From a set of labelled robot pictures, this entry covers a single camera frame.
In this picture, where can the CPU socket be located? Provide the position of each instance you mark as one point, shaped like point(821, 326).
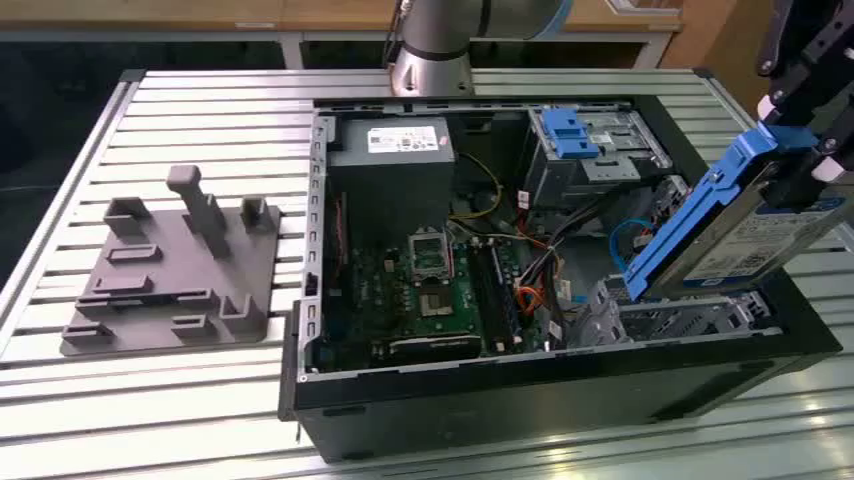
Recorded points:
point(441, 300)

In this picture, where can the metal optical drive cage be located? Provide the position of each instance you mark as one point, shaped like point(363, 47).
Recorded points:
point(601, 175)

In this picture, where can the grey parts rack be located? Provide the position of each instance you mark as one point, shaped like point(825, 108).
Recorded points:
point(174, 260)

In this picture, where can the black RAM slot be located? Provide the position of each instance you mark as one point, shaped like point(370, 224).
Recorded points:
point(508, 295)
point(486, 300)

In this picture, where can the black graphics card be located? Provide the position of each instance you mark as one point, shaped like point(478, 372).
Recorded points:
point(434, 347)

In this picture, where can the black power supply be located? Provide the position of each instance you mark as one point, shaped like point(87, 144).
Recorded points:
point(394, 180)

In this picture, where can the green motherboard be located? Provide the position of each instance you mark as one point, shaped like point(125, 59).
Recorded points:
point(381, 300)

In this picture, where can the black PC case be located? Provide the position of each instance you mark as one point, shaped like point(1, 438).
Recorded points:
point(468, 415)

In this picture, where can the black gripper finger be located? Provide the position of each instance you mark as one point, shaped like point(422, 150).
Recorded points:
point(797, 180)
point(790, 95)

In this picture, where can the hard disk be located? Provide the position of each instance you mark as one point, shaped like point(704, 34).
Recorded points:
point(754, 250)

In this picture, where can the blue plastic cage latch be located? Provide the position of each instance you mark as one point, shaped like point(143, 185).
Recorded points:
point(568, 132)

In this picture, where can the metal disk bay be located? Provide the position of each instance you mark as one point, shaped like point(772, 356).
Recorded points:
point(674, 320)

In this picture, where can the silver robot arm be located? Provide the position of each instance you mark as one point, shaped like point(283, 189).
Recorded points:
point(434, 60)

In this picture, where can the wooden workbench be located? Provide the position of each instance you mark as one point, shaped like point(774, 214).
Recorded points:
point(201, 10)

